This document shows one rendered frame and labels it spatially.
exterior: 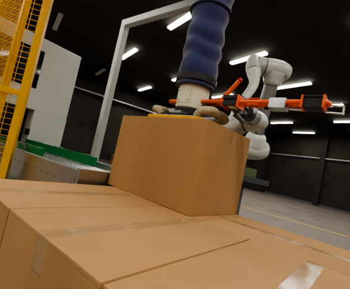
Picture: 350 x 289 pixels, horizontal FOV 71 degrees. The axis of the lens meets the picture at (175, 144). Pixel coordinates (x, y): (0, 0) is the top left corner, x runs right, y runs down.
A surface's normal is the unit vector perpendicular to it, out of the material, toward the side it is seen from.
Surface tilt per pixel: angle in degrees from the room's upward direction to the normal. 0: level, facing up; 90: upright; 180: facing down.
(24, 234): 90
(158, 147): 90
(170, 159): 90
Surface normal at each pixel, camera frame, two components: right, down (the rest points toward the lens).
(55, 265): -0.61, -0.18
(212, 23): 0.19, -0.23
